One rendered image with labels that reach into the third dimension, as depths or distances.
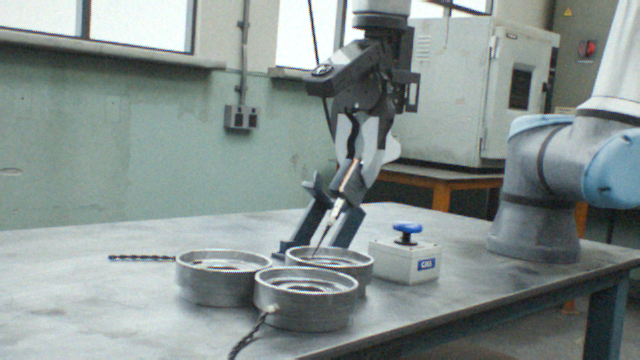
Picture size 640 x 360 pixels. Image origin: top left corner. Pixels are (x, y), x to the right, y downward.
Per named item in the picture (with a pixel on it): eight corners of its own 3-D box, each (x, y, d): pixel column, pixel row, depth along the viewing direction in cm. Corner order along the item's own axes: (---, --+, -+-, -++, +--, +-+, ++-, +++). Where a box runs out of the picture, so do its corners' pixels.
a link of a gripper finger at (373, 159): (407, 187, 92) (408, 116, 92) (378, 188, 88) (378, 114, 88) (389, 186, 95) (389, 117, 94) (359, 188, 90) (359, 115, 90)
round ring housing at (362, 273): (388, 293, 86) (391, 260, 85) (330, 307, 78) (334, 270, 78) (324, 274, 93) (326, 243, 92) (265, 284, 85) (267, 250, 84)
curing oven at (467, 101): (490, 177, 291) (509, 15, 284) (372, 160, 331) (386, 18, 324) (556, 175, 337) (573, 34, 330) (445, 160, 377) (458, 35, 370)
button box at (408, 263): (409, 286, 90) (413, 248, 90) (365, 274, 95) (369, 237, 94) (444, 278, 96) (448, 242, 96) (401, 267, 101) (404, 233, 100)
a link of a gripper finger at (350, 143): (373, 184, 96) (385, 116, 95) (344, 185, 92) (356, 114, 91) (357, 178, 99) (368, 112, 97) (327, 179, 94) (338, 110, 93)
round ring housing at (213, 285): (152, 293, 78) (155, 256, 77) (221, 278, 86) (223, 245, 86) (223, 316, 72) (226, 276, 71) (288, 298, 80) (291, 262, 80)
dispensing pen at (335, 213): (294, 246, 87) (356, 135, 93) (313, 262, 90) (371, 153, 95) (307, 249, 86) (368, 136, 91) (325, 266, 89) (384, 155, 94)
